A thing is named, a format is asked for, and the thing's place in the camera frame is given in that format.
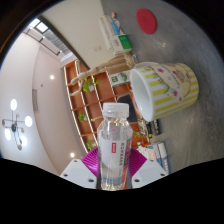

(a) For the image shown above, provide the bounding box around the chair with dark jacket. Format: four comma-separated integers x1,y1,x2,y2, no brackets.
116,93,138,124

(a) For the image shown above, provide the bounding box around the small green white box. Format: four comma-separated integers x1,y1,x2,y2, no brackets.
109,34,133,56

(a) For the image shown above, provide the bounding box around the wooden artist mannequin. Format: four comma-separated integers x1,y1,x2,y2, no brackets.
68,53,136,98

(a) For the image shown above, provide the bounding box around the clear plastic water bottle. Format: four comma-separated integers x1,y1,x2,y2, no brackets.
96,102,134,192

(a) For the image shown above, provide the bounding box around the grey window curtain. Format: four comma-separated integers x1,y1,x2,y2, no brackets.
41,29,73,56

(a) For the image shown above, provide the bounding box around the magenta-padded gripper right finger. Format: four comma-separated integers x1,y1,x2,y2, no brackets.
128,148,168,190

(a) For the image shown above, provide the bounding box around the branched ceiling lamp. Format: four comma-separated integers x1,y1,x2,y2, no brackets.
1,98,34,151

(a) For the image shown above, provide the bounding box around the window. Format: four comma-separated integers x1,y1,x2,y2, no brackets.
28,18,49,34

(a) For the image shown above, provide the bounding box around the stack of white boxes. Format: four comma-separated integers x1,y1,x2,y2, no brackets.
98,14,118,51

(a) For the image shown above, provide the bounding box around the wooden shelf unit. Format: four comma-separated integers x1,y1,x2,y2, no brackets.
63,58,154,153

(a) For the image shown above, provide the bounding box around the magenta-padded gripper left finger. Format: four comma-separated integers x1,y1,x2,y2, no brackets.
59,147,101,190

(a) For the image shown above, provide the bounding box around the yellow striped white mug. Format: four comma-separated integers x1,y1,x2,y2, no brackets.
129,61,200,123

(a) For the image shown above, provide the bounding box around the flat round red coaster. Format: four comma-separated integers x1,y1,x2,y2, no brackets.
135,8,158,35

